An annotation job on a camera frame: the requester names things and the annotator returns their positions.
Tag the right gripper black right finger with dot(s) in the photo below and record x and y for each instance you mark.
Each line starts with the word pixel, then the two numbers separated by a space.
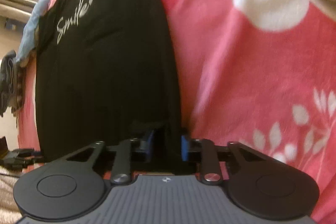
pixel 207 155

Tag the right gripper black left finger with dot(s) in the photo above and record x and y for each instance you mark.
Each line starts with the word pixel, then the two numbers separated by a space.
pixel 128 154

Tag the black smile t-shirt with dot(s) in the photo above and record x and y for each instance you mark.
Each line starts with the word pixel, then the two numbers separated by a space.
pixel 106 71

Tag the grey clothes pile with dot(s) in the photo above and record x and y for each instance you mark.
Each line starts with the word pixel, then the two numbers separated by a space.
pixel 12 84

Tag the red floral blanket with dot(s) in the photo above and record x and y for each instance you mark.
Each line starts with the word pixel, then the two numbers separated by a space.
pixel 262 72

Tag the light blue garment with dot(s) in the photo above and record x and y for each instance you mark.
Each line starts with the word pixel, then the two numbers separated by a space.
pixel 27 44

